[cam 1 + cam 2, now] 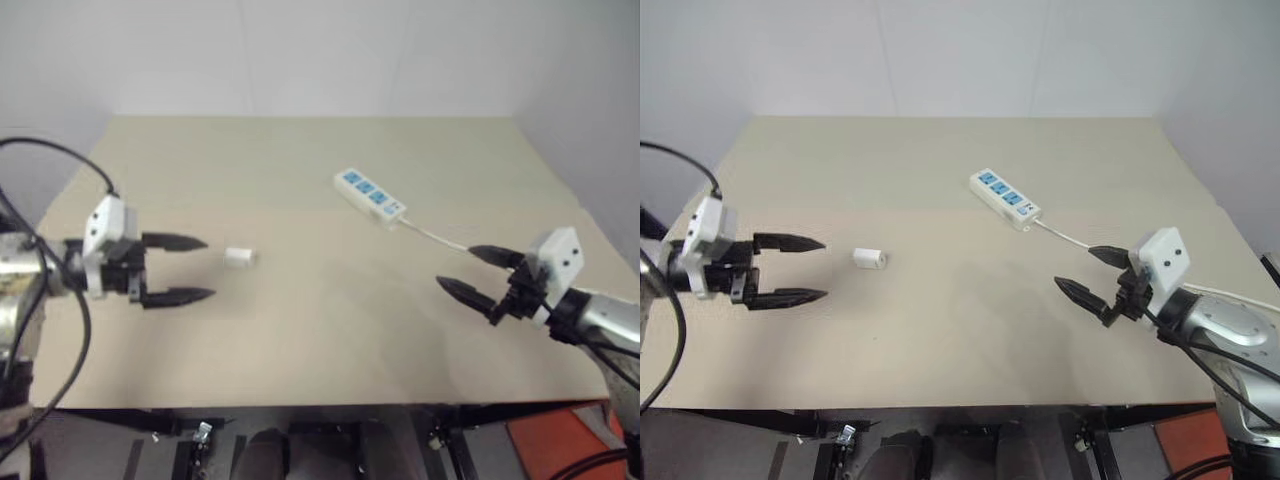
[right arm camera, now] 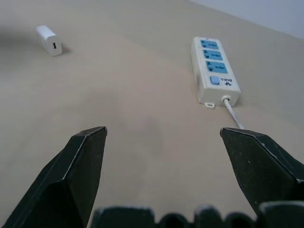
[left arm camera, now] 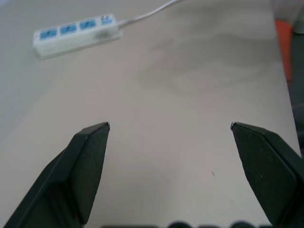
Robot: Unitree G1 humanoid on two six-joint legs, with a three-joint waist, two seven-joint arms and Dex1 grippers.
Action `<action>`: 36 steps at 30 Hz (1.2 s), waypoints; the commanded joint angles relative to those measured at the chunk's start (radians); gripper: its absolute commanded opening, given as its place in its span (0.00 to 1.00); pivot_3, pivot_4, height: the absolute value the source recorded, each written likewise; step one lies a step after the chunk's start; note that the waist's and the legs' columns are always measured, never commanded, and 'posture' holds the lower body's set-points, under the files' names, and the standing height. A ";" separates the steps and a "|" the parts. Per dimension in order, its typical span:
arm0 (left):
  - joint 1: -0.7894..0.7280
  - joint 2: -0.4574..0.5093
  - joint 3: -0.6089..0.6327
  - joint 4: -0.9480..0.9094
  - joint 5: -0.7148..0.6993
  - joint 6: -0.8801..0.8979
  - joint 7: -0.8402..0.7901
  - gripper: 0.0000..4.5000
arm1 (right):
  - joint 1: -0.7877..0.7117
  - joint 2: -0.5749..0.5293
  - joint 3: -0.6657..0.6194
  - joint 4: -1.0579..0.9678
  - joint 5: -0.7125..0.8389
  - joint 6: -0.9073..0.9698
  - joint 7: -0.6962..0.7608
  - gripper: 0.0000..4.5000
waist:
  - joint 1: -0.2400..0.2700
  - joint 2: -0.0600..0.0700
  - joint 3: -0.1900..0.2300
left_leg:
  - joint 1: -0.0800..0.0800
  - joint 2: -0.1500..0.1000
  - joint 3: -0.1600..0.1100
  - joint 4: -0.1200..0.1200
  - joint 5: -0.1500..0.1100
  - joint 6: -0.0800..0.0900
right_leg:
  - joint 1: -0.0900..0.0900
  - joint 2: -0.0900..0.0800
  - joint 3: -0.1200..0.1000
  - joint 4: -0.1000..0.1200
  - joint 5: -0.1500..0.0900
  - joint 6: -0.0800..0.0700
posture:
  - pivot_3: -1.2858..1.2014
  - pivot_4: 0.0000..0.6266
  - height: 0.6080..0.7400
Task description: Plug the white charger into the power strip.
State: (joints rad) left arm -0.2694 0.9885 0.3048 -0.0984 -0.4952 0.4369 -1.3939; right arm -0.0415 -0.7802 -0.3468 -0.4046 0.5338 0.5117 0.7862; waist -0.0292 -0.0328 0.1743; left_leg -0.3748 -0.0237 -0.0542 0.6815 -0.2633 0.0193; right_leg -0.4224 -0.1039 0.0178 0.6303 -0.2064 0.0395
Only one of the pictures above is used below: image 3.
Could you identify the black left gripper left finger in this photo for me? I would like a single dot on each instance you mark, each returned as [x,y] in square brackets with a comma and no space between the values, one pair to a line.
[71,175]

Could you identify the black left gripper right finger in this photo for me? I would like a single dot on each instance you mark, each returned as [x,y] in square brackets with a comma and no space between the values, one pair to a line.
[268,171]

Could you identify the white power strip blue sockets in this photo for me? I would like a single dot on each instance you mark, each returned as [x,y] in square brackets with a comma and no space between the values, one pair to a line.
[76,35]

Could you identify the orange object beside table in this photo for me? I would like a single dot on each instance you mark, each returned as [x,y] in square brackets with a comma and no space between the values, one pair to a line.
[283,45]

